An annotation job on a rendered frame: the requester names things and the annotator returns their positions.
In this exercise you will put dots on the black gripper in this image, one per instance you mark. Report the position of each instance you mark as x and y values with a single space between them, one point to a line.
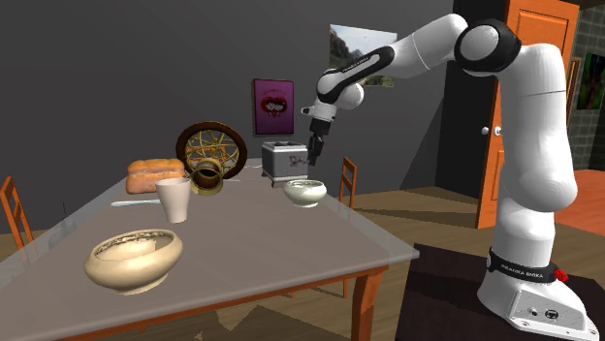
319 127

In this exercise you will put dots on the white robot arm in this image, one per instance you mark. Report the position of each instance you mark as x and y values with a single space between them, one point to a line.
534 141

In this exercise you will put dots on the silver toaster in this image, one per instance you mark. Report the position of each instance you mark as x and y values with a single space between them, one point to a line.
283 163

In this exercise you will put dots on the small cream bowl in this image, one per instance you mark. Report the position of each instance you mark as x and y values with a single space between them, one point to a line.
305 192

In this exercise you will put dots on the orange wooden chair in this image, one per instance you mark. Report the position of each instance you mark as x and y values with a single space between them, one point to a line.
349 182
14 212

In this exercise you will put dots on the round brown gold ornament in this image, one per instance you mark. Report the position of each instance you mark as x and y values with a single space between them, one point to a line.
212 144

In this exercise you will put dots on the brown cup with gold rim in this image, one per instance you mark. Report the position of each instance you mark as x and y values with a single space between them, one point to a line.
207 177

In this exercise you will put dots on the grey table with orange legs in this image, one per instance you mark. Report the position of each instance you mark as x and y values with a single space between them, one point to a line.
245 236

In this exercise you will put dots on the beige cup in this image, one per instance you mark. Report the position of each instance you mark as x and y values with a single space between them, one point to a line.
174 200

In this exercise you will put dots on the loaf of bread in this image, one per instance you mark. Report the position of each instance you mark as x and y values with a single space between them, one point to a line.
153 174

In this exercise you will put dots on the white knife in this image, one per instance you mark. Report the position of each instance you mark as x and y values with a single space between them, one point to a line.
134 203

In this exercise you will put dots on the dark robot stand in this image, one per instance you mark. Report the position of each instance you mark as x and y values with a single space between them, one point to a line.
439 302

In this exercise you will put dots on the large beige bowl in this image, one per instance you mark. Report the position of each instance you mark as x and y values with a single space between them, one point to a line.
134 261

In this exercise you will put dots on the orange door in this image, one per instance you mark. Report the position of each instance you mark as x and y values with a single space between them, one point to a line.
529 28

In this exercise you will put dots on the purple wall picture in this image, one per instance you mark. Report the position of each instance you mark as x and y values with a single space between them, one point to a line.
273 106

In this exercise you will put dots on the landscape wall picture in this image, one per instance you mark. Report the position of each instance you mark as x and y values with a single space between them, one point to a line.
347 45

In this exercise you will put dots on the green framed wall picture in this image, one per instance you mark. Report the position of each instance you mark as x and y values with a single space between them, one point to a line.
593 81

